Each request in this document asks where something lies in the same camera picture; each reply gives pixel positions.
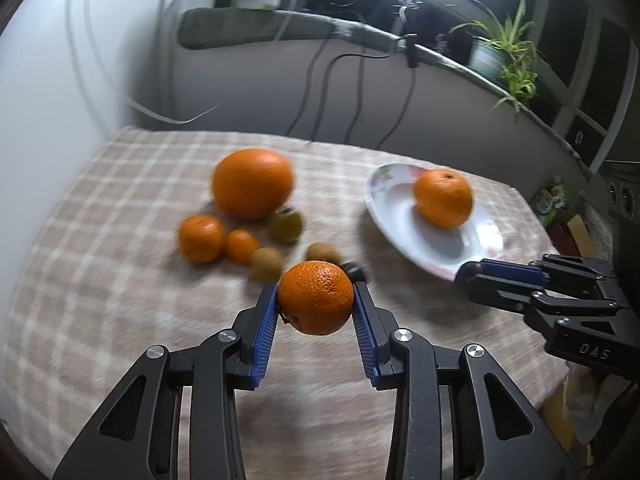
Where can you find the small mandarin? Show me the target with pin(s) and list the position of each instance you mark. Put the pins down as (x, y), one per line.
(241, 246)

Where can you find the yellow object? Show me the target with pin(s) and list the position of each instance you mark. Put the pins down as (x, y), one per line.
(557, 422)

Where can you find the black plug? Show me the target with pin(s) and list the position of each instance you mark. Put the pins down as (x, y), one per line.
(294, 0)

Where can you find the medium mandarin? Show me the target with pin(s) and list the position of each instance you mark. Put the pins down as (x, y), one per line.
(201, 238)

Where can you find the white floral plate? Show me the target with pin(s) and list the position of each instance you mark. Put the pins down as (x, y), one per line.
(425, 245)

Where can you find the large orange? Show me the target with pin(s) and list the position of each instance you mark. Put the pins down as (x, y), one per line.
(252, 183)

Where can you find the smooth mandarin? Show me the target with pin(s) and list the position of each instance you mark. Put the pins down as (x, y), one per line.
(443, 199)

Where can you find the grey windowsill ledge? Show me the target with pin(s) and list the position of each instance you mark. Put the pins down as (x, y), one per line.
(240, 30)

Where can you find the greenish kiwi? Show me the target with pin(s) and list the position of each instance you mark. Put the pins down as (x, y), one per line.
(286, 226)

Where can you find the beige checked tablecloth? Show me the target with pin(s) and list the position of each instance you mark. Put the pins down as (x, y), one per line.
(125, 310)

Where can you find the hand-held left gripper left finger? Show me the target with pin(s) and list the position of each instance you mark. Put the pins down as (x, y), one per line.
(265, 340)

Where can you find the white cloth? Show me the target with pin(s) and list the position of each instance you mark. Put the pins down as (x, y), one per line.
(595, 400)

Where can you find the brown box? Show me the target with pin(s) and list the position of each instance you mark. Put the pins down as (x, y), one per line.
(575, 237)

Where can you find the window with grey frame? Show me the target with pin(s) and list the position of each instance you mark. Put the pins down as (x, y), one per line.
(575, 60)

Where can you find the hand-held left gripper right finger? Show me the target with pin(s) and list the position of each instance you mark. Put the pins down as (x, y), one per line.
(367, 345)

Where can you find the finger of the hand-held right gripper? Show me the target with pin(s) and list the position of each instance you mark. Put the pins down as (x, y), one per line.
(500, 292)
(510, 271)

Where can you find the brown kiwi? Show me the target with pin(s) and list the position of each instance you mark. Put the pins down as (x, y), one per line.
(266, 264)
(322, 252)

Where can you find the potted spider plant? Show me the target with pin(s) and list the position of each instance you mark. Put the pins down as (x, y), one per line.
(487, 57)

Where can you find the green packet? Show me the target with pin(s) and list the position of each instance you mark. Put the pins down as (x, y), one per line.
(550, 200)

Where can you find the rough-skinned mandarin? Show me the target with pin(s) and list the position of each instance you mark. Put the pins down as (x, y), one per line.
(316, 297)

